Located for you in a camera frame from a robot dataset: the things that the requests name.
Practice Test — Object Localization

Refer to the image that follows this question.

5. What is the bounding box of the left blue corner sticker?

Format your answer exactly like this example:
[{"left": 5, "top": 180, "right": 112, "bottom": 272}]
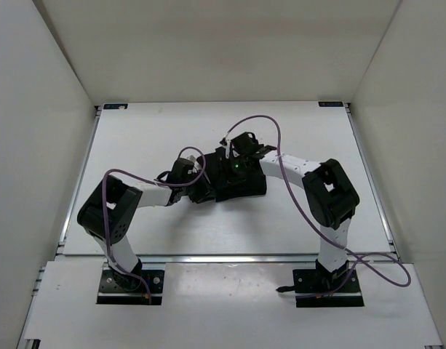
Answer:
[{"left": 103, "top": 103, "right": 128, "bottom": 110}]

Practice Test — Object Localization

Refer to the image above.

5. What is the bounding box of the right blue corner sticker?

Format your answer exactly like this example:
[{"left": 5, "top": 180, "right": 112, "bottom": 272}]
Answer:
[{"left": 318, "top": 101, "right": 343, "bottom": 108}]

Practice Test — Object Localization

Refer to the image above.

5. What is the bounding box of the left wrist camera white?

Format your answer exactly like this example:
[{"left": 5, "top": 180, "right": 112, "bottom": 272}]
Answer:
[{"left": 187, "top": 156, "right": 202, "bottom": 172}]

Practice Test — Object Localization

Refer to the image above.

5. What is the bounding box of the blue corner sticker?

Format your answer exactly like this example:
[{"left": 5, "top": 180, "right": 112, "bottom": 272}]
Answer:
[
  {"left": 103, "top": 103, "right": 128, "bottom": 110},
  {"left": 318, "top": 101, "right": 343, "bottom": 108}
]

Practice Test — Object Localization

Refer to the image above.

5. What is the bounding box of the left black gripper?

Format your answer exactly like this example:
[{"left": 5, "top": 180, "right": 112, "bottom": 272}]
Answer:
[{"left": 181, "top": 169, "right": 219, "bottom": 204}]

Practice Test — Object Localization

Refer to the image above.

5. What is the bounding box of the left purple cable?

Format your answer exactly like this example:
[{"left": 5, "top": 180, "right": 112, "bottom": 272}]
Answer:
[{"left": 102, "top": 145, "right": 211, "bottom": 301}]

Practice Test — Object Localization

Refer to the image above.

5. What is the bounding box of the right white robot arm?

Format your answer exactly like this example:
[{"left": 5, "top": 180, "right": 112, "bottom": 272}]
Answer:
[{"left": 220, "top": 132, "right": 359, "bottom": 291}]

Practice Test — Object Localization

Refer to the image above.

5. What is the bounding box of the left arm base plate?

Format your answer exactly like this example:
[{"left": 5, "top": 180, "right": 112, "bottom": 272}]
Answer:
[{"left": 96, "top": 267, "right": 165, "bottom": 306}]

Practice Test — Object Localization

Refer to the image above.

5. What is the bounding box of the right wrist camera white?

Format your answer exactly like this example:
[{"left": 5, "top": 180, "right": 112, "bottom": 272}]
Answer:
[{"left": 220, "top": 135, "right": 232, "bottom": 159}]

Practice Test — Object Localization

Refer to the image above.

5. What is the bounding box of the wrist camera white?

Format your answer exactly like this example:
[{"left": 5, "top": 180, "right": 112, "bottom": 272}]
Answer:
[
  {"left": 220, "top": 135, "right": 232, "bottom": 159},
  {"left": 187, "top": 156, "right": 202, "bottom": 172}
]

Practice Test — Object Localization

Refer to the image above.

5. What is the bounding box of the purple cable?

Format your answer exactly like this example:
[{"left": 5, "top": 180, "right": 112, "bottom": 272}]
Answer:
[
  {"left": 102, "top": 145, "right": 211, "bottom": 301},
  {"left": 226, "top": 115, "right": 413, "bottom": 300}
]

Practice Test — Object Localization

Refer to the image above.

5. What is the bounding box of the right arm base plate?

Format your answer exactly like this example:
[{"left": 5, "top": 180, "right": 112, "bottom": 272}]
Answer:
[{"left": 276, "top": 269, "right": 365, "bottom": 308}]

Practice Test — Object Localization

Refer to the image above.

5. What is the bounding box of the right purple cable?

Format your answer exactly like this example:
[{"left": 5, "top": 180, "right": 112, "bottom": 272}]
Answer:
[{"left": 226, "top": 115, "right": 413, "bottom": 300}]

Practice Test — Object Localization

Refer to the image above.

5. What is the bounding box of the black pleated skirt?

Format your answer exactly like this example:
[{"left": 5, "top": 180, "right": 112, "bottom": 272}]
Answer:
[{"left": 188, "top": 147, "right": 267, "bottom": 204}]

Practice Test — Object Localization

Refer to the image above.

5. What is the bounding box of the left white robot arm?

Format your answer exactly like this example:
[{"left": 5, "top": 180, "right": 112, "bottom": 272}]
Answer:
[{"left": 77, "top": 158, "right": 206, "bottom": 292}]

